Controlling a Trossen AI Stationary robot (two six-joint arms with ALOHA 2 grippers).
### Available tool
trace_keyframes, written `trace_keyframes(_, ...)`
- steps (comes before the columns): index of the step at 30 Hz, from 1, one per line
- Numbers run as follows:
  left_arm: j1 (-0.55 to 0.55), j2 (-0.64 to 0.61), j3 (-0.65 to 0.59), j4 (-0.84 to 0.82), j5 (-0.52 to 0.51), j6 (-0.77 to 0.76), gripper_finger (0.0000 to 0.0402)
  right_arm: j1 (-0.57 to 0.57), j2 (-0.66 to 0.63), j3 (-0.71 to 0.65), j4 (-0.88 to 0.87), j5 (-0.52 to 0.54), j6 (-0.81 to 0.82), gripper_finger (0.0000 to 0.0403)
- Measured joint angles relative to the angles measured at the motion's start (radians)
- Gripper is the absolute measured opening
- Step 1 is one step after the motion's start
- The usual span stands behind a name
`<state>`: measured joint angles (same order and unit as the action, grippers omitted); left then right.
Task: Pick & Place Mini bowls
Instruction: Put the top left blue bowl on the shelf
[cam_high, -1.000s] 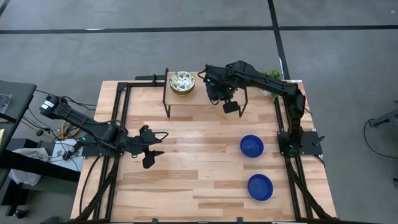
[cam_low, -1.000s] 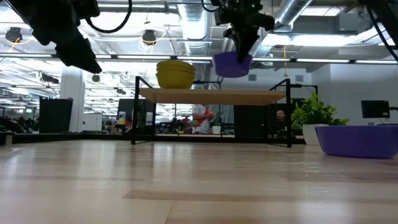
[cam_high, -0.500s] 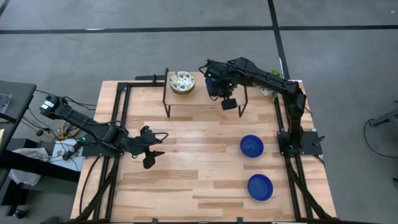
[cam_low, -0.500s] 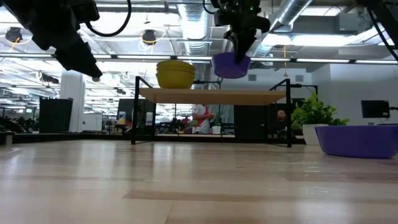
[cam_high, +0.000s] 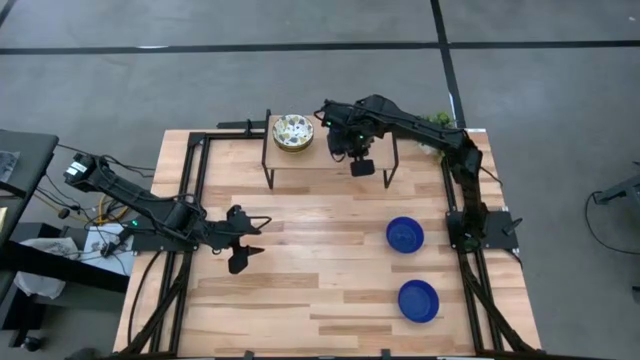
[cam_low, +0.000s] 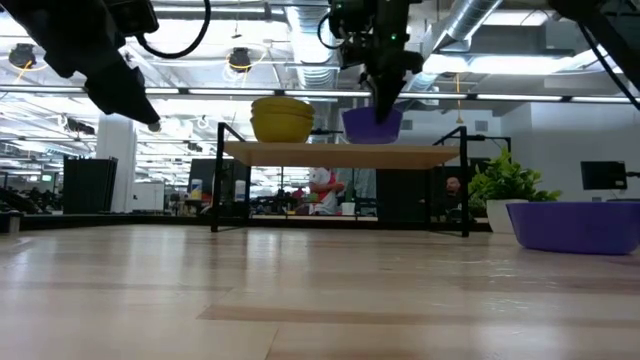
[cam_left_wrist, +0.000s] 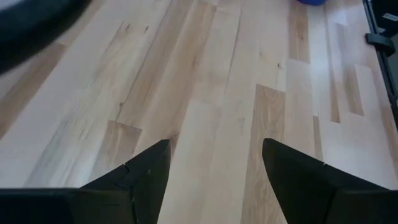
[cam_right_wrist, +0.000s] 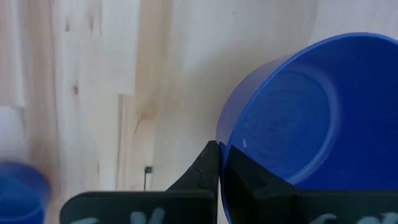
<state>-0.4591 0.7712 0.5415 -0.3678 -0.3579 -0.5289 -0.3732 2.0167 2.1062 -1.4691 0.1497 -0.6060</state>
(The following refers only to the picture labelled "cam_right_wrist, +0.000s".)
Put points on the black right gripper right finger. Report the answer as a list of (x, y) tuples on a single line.
[(258, 199)]

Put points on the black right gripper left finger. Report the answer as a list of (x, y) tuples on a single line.
[(186, 202)]

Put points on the blue-purple plastic bowl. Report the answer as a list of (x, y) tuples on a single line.
[(311, 118), (21, 196)]

